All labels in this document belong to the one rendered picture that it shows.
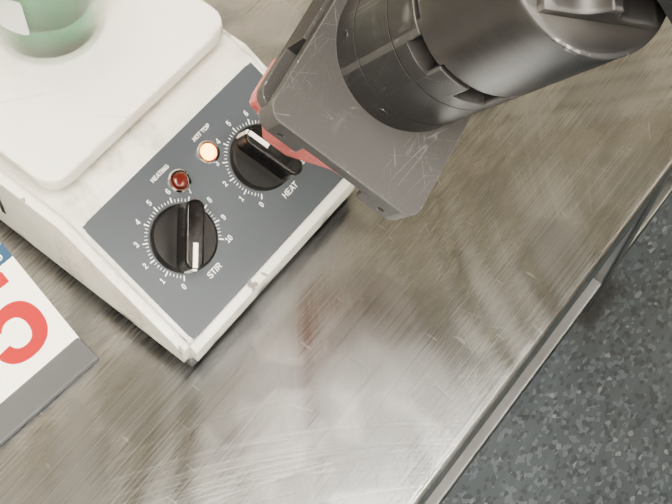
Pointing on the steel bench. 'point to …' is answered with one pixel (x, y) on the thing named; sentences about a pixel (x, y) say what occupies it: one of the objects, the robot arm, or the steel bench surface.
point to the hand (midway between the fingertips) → (303, 106)
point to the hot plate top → (99, 86)
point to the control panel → (191, 138)
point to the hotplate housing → (34, 203)
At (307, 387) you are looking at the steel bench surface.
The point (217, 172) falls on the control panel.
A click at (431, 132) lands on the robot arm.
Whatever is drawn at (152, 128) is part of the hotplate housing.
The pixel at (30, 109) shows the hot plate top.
